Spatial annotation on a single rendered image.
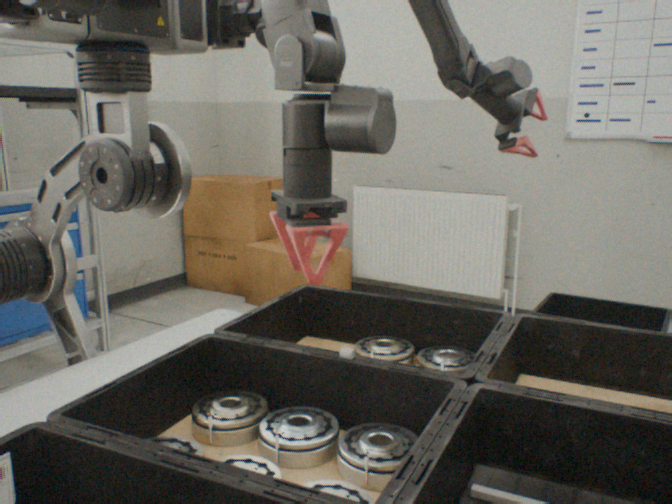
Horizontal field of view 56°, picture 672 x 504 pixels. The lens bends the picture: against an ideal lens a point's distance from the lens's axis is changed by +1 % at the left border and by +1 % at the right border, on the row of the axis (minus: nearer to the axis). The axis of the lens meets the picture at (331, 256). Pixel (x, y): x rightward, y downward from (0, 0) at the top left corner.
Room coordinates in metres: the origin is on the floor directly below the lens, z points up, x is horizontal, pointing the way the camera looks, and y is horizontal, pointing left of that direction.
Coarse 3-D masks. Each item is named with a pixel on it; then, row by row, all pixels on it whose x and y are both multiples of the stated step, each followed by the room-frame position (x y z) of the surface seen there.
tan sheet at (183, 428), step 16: (176, 432) 0.77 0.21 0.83; (192, 432) 0.77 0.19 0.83; (208, 448) 0.73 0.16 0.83; (224, 448) 0.73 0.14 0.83; (240, 448) 0.73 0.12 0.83; (256, 448) 0.73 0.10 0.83; (336, 464) 0.69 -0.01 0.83; (288, 480) 0.66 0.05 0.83; (304, 480) 0.66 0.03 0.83; (320, 480) 0.66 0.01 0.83; (336, 480) 0.66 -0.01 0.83
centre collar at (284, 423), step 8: (288, 416) 0.74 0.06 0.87; (296, 416) 0.74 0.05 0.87; (304, 416) 0.74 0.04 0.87; (312, 416) 0.74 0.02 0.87; (280, 424) 0.73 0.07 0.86; (288, 424) 0.72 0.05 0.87; (312, 424) 0.72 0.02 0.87; (288, 432) 0.71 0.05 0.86; (296, 432) 0.71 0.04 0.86; (304, 432) 0.71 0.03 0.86
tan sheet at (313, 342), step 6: (300, 342) 1.10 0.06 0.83; (306, 342) 1.10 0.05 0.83; (312, 342) 1.10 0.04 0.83; (318, 342) 1.10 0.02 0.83; (324, 342) 1.10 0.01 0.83; (330, 342) 1.10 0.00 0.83; (336, 342) 1.10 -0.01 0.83; (342, 342) 1.10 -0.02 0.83; (324, 348) 1.08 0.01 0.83; (330, 348) 1.07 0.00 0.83; (336, 348) 1.07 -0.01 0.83; (354, 348) 1.08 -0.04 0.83
